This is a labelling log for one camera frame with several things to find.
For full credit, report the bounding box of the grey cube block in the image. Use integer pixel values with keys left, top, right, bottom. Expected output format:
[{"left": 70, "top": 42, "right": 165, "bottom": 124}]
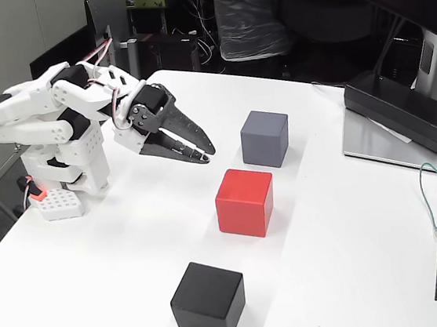
[{"left": 237, "top": 106, "right": 295, "bottom": 173}]

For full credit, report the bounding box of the black cube block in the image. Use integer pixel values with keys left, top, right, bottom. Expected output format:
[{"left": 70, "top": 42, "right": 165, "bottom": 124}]
[{"left": 166, "top": 256, "right": 249, "bottom": 327}]

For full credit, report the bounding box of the black equipment box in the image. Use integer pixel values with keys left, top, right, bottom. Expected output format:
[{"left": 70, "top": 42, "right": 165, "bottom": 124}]
[{"left": 136, "top": 27, "right": 203, "bottom": 78}]

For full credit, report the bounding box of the red cube block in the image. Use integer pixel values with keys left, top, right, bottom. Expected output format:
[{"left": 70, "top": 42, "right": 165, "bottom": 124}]
[{"left": 212, "top": 164, "right": 281, "bottom": 244}]

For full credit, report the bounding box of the black computer tower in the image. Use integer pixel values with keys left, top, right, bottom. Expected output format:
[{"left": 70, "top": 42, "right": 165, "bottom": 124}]
[{"left": 25, "top": 24, "right": 118, "bottom": 82}]

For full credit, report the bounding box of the plastic-wrapped black bin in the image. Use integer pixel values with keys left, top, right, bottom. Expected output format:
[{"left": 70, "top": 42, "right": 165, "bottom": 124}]
[{"left": 207, "top": 0, "right": 294, "bottom": 65}]

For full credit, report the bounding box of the white perforated table clamp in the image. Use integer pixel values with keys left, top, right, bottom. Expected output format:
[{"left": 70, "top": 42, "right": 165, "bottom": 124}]
[{"left": 34, "top": 184, "right": 87, "bottom": 223}]

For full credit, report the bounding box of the black power adapter brick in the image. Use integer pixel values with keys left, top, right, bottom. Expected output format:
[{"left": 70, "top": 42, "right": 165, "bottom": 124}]
[{"left": 341, "top": 62, "right": 437, "bottom": 163}]

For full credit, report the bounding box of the silver monitor stand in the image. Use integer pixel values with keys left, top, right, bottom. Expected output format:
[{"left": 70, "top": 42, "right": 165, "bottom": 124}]
[{"left": 404, "top": 26, "right": 437, "bottom": 105}]

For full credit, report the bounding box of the orange cable connector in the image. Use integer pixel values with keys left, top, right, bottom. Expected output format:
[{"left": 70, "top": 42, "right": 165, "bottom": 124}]
[{"left": 24, "top": 174, "right": 48, "bottom": 202}]

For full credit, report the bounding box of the silver monitor base plate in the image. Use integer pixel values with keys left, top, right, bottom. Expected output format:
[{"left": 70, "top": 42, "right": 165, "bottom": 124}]
[{"left": 337, "top": 97, "right": 437, "bottom": 193}]

